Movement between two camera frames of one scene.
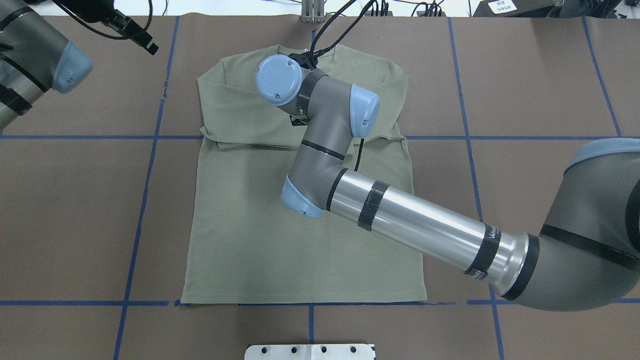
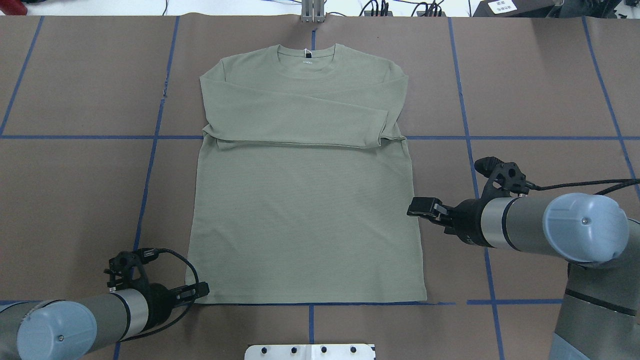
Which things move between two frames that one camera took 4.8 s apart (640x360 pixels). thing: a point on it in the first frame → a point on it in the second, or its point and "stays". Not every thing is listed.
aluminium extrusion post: x=313 y=11 stays
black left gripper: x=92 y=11 → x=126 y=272
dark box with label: x=515 y=8 stays
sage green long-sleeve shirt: x=243 y=244 stays
